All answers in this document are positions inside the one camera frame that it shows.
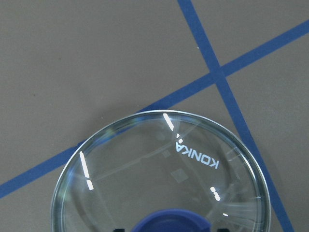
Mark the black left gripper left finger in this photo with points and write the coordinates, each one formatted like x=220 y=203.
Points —
x=119 y=230

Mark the glass pot lid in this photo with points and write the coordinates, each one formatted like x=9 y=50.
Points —
x=161 y=171

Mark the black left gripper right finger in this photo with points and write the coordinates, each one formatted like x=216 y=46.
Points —
x=222 y=230

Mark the blue tape strip crossing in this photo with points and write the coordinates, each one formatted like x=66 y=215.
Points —
x=217 y=76

